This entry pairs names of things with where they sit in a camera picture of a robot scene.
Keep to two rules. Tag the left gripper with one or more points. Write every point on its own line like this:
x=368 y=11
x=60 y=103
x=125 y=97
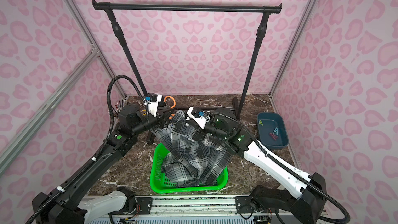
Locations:
x=163 y=120

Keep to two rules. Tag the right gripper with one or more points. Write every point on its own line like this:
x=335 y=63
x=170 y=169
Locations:
x=195 y=127

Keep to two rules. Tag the orange plastic hanger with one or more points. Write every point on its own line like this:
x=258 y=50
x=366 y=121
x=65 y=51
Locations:
x=172 y=104

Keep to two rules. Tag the black white plaid shirt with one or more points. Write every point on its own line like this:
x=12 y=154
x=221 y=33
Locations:
x=190 y=166

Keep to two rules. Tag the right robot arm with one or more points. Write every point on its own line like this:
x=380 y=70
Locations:
x=304 y=195

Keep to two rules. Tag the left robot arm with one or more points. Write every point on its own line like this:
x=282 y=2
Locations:
x=63 y=205

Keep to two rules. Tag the red pen holder cup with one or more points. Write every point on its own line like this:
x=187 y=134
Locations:
x=119 y=105

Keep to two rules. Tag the green plastic basket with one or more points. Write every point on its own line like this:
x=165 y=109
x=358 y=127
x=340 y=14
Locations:
x=160 y=184

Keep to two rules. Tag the teal plastic tray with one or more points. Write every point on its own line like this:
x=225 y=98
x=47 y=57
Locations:
x=272 y=123

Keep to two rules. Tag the pink clothespin in tray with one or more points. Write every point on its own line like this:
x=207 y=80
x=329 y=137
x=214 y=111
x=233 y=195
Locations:
x=273 y=136

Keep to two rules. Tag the black clothes rack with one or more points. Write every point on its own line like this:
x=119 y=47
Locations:
x=266 y=11

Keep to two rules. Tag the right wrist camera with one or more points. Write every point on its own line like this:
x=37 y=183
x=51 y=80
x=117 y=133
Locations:
x=199 y=116

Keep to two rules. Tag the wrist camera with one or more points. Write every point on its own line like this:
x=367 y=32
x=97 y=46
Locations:
x=152 y=103
x=199 y=116

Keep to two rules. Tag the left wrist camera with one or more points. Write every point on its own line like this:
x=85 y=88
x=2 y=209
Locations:
x=152 y=103

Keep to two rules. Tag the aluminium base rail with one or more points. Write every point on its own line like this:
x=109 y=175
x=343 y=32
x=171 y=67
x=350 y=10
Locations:
x=180 y=209

